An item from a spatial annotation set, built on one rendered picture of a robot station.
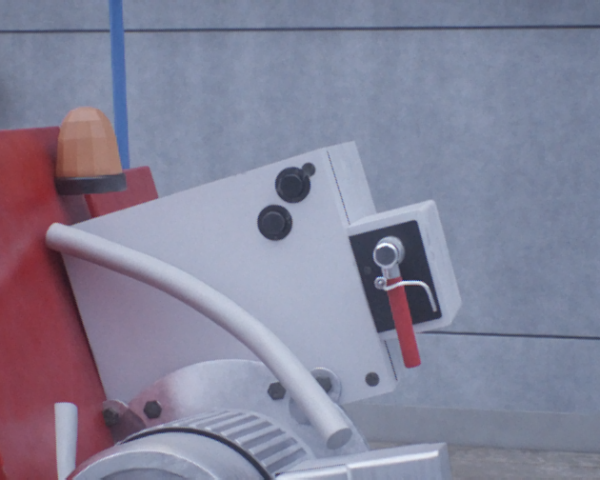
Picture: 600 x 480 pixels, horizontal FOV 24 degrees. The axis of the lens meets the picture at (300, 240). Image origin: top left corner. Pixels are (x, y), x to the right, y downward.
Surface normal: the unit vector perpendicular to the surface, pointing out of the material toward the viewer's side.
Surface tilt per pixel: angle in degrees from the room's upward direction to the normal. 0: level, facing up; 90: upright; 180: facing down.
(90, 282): 90
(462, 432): 90
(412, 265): 90
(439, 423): 90
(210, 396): 81
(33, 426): 71
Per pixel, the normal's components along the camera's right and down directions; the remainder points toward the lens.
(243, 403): -0.19, -0.05
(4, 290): 0.92, -0.31
